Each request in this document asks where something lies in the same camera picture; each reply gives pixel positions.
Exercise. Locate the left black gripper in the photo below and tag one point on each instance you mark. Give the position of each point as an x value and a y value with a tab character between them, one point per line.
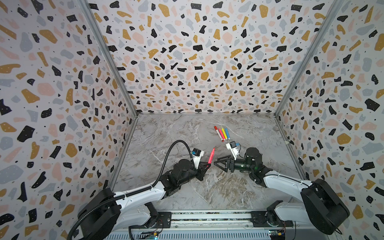
200	172

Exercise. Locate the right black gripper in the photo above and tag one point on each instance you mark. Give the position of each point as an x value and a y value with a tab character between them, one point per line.
230	164

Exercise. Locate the pink highlighter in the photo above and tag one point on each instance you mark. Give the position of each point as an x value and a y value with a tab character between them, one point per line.
221	133
211	156

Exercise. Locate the blue highlighter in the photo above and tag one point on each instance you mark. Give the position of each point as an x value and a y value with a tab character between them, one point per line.
227	134

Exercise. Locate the white marker pen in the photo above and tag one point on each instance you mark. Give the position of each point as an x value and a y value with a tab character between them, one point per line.
216	129

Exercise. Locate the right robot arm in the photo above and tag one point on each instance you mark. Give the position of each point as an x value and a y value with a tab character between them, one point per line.
317	204

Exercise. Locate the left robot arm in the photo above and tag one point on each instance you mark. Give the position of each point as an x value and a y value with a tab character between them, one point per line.
109	211

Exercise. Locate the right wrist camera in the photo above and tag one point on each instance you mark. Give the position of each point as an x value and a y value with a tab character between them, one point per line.
233	147

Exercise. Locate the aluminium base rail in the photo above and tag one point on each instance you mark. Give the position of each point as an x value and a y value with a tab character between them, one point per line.
219	225

